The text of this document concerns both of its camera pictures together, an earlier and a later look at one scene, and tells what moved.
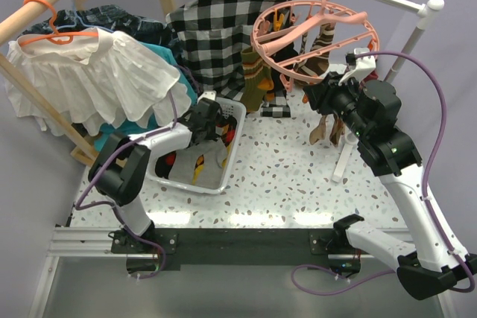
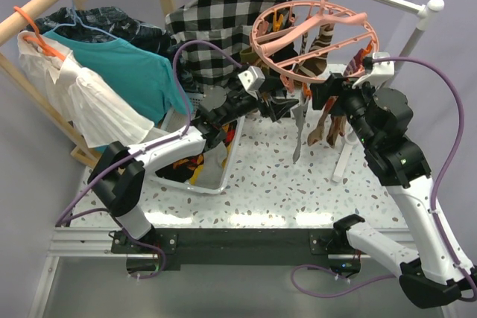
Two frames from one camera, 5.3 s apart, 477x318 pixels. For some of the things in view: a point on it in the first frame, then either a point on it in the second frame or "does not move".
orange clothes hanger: [60, 38] → [42, 44]
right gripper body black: [335, 98] does not move
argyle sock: [319, 132] does not move
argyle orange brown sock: [338, 130] does not move
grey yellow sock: [214, 152] → [299, 112]
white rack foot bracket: [350, 139] does not move
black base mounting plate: [183, 249] does not move
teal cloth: [153, 122] → [147, 74]
